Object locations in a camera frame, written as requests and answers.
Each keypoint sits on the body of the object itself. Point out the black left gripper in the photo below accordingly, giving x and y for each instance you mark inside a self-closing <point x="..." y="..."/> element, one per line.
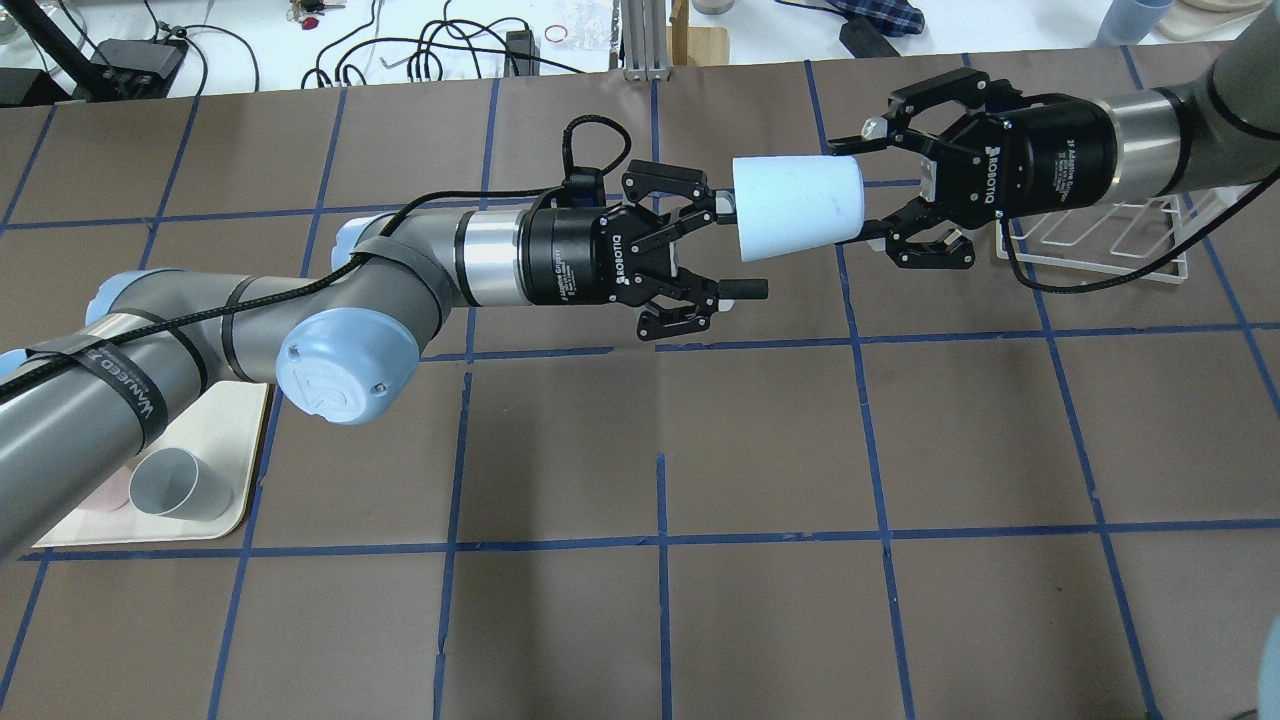
<point x="567" y="256"/>

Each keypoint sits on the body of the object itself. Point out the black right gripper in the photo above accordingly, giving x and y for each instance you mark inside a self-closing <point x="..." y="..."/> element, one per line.
<point x="1050" y="145"/>

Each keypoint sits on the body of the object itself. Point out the light blue ikea cup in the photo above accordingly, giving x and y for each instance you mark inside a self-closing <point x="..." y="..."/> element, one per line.
<point x="787" y="204"/>

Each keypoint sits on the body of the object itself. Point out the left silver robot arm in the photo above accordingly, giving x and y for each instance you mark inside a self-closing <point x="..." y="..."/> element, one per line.
<point x="344" y="346"/>

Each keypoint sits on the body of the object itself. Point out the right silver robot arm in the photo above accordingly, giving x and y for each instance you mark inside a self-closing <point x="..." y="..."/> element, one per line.
<point x="1218" y="130"/>

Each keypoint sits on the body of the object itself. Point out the blue cup on side table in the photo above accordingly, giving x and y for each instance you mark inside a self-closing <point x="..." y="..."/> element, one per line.
<point x="1127" y="22"/>

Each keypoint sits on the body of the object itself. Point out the grey cup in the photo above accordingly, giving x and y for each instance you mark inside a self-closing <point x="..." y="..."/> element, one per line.
<point x="176" y="484"/>

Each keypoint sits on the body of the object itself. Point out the pink cup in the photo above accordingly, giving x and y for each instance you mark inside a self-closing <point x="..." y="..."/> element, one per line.
<point x="112" y="494"/>

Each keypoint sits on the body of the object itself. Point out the black power adapter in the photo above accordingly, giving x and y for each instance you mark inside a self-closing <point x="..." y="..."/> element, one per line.
<point x="864" y="41"/>

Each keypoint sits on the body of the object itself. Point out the folded blue plaid umbrella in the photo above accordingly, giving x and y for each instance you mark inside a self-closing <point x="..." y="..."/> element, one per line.
<point x="893" y="18"/>

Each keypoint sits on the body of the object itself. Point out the wooden mug tree stand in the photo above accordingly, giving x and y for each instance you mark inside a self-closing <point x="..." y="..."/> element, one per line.
<point x="694" y="46"/>

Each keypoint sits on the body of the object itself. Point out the beige plastic tray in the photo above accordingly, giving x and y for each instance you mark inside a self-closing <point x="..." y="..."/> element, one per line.
<point x="224" y="428"/>

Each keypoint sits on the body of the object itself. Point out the white wire cup rack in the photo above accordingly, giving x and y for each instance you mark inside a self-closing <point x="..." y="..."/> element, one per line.
<point x="1105" y="240"/>

